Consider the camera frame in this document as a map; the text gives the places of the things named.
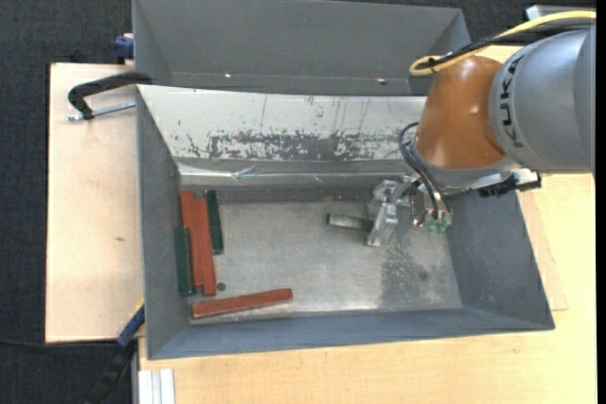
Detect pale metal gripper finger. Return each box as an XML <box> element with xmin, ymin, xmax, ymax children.
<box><xmin>365</xmin><ymin>202</ymin><xmax>400</xmax><ymax>248</ymax></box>
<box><xmin>371</xmin><ymin>178</ymin><xmax>404</xmax><ymax>207</ymax></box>

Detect dark green block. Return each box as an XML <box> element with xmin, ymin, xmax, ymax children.
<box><xmin>326</xmin><ymin>212</ymin><xmax>376</xmax><ymax>234</ymax></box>
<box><xmin>204</xmin><ymin>189</ymin><xmax>225</xmax><ymax>255</ymax></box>
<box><xmin>172</xmin><ymin>225</ymin><xmax>195</xmax><ymax>297</ymax></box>

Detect grey metal bin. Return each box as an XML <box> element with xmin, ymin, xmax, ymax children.
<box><xmin>131</xmin><ymin>0</ymin><xmax>556</xmax><ymax>360</ymax></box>

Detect red-brown flat block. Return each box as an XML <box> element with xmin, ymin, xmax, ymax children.
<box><xmin>192</xmin><ymin>196</ymin><xmax>219</xmax><ymax>297</ymax></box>
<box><xmin>189</xmin><ymin>288</ymin><xmax>294</xmax><ymax>320</ymax></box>

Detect black cylinder on white bracket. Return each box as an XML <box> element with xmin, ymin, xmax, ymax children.
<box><xmin>476</xmin><ymin>168</ymin><xmax>543</xmax><ymax>199</ymax></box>

